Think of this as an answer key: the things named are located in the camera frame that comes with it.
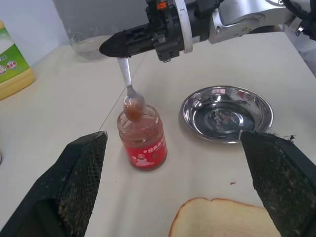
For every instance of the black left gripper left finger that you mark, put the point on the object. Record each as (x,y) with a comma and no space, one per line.
(74,172)

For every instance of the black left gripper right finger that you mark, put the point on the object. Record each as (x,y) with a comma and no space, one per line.
(276,172)

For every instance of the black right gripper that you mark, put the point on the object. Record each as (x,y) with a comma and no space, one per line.
(165,32)

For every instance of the metal spoon with jam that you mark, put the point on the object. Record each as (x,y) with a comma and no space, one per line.
(133,103)

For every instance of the white bread slice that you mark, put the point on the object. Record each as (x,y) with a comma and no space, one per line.
(222,219)

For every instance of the glass jam jar red label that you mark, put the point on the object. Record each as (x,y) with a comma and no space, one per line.
(145,148)

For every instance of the large translucent plastic container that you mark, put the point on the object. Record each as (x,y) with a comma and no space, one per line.
(84,27)

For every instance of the round stainless steel dish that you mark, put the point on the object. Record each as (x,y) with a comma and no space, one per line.
(227,116)

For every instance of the yellow bottle green label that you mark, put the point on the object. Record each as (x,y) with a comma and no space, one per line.
(12,64)

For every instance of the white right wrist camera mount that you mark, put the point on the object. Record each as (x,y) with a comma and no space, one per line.
(186,27)

